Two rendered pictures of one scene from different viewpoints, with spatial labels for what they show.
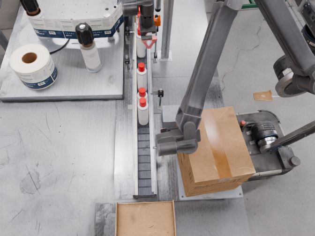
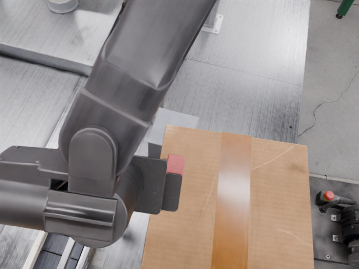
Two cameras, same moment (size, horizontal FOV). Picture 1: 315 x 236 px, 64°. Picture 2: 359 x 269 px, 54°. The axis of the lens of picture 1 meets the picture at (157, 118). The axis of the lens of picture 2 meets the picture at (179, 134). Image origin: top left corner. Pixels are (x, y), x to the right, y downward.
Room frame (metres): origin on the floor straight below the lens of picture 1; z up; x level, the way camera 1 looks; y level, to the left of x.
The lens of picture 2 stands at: (0.24, -0.18, 1.63)
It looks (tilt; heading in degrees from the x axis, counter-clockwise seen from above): 60 degrees down; 13
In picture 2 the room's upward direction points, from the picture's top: 8 degrees clockwise
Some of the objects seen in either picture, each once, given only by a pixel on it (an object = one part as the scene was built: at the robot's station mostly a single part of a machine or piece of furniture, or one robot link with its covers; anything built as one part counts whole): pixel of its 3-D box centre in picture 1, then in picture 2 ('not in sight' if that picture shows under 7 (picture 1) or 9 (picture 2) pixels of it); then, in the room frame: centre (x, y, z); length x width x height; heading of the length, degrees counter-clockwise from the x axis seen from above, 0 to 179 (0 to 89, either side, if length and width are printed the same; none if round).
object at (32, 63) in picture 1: (34, 66); not in sight; (0.87, 0.68, 0.95); 0.20 x 0.20 x 0.14
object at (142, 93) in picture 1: (142, 101); not in sight; (0.67, 0.08, 0.98); 0.05 x 0.05 x 0.20
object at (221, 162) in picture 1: (208, 153); (216, 243); (0.42, -0.24, 0.99); 0.30 x 0.24 x 0.27; 12
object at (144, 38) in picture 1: (148, 38); not in sight; (0.83, 0.06, 1.25); 0.07 x 0.07 x 0.09; 11
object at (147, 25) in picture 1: (146, 19); not in sight; (0.86, 0.07, 1.32); 0.10 x 0.07 x 0.07; 11
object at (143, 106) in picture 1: (143, 111); not in sight; (0.61, 0.07, 0.98); 0.05 x 0.05 x 0.20
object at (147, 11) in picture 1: (145, 6); not in sight; (0.86, 0.07, 1.38); 0.07 x 0.06 x 0.07; 102
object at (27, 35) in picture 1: (45, 35); not in sight; (1.17, 0.73, 0.89); 0.31 x 0.31 x 0.01
